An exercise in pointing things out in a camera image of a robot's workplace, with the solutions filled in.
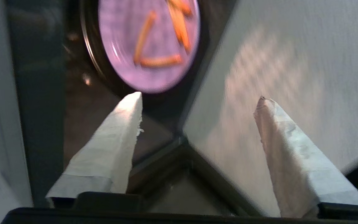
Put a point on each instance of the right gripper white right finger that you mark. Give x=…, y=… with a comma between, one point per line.
x=297, y=168

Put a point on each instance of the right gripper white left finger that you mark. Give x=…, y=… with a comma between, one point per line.
x=104, y=155

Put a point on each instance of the purple plate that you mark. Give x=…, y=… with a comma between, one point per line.
x=120, y=31

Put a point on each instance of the silver black microwave oven body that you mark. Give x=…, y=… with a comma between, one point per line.
x=73, y=102

